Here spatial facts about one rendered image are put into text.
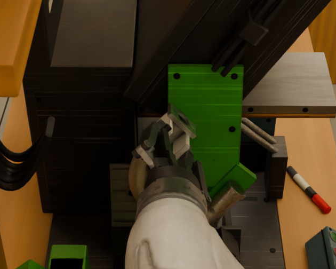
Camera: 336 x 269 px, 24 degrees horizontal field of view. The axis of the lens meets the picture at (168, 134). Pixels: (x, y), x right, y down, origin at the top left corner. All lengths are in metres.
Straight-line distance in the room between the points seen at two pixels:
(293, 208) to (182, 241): 0.67
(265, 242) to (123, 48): 0.44
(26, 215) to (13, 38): 0.77
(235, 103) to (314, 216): 0.36
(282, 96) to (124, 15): 0.31
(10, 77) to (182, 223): 0.26
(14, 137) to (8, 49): 0.92
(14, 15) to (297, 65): 0.74
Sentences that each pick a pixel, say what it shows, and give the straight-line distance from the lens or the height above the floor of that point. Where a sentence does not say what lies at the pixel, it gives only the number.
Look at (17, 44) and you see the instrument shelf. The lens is 0.76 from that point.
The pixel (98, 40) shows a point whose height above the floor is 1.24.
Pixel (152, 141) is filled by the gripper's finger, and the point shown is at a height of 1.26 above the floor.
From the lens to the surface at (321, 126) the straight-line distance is 1.67.
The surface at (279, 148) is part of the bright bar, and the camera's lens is 1.44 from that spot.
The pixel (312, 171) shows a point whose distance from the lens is 1.56.
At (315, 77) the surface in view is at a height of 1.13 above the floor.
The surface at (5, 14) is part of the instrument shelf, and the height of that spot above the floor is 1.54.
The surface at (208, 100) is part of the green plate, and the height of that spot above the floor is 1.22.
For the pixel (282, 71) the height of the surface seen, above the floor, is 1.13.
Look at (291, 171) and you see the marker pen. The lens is 1.54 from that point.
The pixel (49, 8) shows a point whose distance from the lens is 1.04.
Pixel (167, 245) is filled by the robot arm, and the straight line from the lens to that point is 0.83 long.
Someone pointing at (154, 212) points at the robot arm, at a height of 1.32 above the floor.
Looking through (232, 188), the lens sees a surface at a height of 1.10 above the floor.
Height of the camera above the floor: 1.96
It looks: 41 degrees down
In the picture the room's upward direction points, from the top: straight up
